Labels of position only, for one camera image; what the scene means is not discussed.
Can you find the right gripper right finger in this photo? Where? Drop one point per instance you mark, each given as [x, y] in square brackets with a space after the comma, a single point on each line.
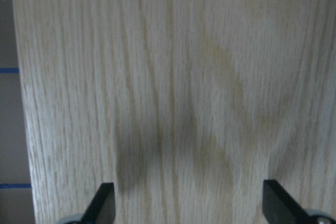
[279, 207]

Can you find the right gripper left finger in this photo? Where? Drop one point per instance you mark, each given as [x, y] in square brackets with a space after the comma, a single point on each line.
[102, 208]

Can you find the light wooden drawer cabinet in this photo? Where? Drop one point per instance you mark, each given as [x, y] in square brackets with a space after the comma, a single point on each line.
[186, 105]

